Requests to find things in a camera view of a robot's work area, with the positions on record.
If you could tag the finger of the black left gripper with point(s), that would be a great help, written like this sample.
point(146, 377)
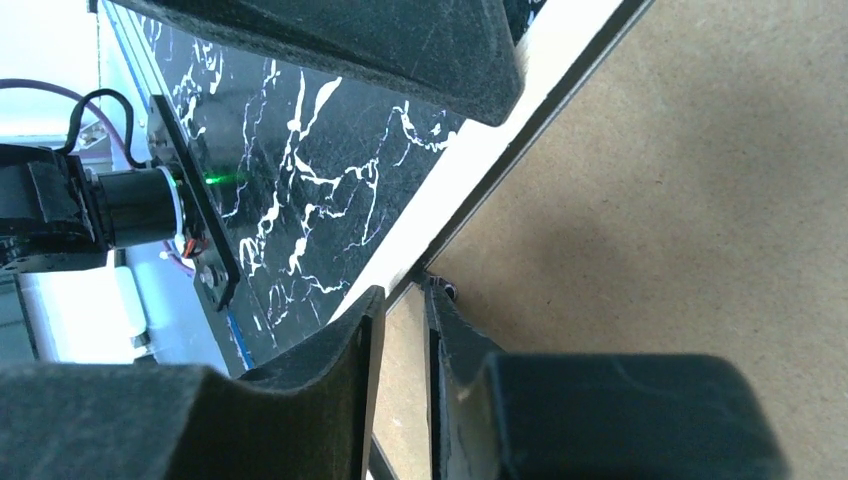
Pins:
point(458, 55)

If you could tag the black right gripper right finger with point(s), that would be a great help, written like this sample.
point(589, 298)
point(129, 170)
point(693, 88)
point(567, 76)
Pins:
point(500, 415)

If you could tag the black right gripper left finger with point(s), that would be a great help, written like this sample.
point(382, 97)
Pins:
point(306, 414)

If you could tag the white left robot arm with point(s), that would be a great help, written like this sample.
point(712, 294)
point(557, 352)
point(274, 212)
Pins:
point(285, 137)

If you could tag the wooden picture frame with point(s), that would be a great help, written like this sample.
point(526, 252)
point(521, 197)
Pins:
point(559, 45)

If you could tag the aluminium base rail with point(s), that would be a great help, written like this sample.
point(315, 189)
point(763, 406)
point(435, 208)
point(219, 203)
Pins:
point(202, 239)

